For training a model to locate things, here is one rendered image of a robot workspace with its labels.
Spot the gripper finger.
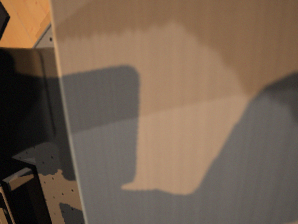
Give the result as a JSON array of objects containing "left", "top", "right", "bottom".
[{"left": 0, "top": 47, "right": 77, "bottom": 181}]

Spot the black rectangular frame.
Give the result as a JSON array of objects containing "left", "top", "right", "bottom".
[{"left": 0, "top": 158, "right": 52, "bottom": 224}]

